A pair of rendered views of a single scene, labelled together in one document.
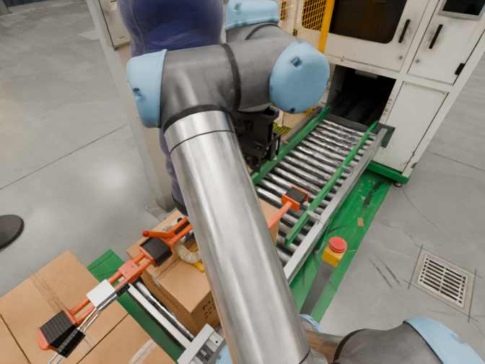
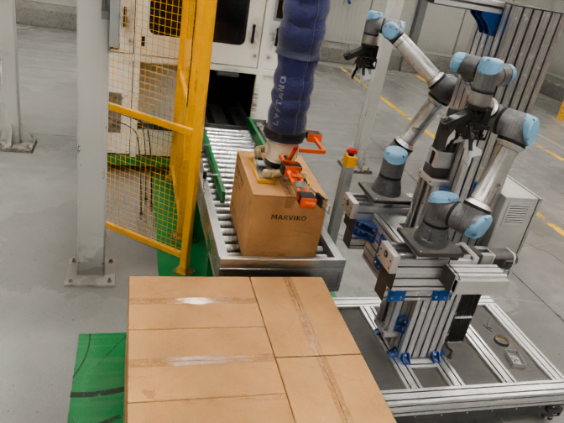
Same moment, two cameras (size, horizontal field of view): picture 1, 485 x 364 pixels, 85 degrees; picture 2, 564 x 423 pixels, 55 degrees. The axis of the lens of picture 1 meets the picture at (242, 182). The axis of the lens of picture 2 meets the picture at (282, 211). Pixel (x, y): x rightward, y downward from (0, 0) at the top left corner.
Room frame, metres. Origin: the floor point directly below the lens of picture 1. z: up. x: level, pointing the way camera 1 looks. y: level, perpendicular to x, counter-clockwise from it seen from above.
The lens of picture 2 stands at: (-0.92, 2.46, 2.10)
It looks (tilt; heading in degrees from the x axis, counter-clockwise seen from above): 26 degrees down; 304
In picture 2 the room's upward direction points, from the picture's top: 11 degrees clockwise
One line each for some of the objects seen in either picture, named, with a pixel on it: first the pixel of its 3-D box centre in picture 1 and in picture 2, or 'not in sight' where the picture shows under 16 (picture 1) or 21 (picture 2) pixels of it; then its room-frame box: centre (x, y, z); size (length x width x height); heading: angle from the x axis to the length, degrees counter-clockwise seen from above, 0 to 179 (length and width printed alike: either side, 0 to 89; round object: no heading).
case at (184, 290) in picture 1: (211, 252); (274, 204); (0.70, 0.15, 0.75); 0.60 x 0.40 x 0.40; 141
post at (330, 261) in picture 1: (312, 298); (334, 226); (0.58, -0.38, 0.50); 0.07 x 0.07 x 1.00; 52
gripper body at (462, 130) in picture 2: not in sight; (473, 121); (-0.37, 0.59, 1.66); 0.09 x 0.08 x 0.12; 53
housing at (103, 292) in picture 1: (103, 295); (300, 188); (0.36, 0.46, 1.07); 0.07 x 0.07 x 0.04; 50
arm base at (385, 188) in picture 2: not in sight; (388, 182); (0.13, 0.00, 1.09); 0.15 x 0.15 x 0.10
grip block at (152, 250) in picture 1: (156, 249); (290, 169); (0.52, 0.32, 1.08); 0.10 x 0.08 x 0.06; 50
